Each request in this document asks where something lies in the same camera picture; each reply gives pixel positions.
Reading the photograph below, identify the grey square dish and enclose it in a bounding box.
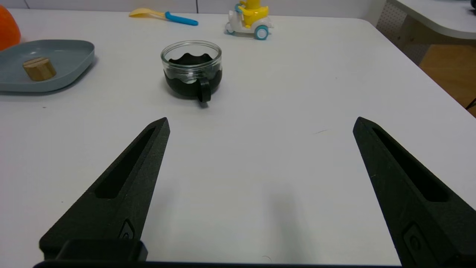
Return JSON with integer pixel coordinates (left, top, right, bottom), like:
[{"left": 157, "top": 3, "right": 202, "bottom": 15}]
[{"left": 0, "top": 39, "right": 95, "bottom": 93}]

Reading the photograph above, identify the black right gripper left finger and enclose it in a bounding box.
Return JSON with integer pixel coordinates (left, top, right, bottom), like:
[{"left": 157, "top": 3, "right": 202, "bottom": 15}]
[{"left": 39, "top": 117, "right": 171, "bottom": 263}]

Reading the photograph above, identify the small wooden cylinder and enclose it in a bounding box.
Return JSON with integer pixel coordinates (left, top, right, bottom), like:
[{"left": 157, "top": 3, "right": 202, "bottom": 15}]
[{"left": 23, "top": 57, "right": 57, "bottom": 82}]

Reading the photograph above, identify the yellow duck scooter toy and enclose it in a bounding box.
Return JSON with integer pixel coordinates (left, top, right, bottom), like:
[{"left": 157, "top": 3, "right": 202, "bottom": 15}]
[{"left": 225, "top": 0, "right": 274, "bottom": 40}]

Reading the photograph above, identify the white side table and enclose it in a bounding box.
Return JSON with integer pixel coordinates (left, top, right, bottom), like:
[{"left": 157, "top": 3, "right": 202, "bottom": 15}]
[{"left": 376, "top": 0, "right": 476, "bottom": 66}]

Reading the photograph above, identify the orange fruit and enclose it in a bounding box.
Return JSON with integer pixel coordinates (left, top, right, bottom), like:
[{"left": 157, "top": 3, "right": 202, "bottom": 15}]
[{"left": 0, "top": 5, "right": 21, "bottom": 51}]

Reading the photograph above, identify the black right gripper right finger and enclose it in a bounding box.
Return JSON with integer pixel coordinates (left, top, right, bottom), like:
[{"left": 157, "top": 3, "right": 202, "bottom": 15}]
[{"left": 353, "top": 117, "right": 476, "bottom": 268}]

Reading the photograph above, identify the glass cup with black holder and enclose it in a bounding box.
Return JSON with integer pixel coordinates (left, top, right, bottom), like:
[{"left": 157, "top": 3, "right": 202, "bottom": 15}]
[{"left": 161, "top": 40, "right": 223, "bottom": 103}]

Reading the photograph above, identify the yellow spoon with blue handle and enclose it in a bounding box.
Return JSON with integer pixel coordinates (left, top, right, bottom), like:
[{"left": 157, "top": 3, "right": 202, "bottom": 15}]
[{"left": 129, "top": 8, "right": 199, "bottom": 26}]

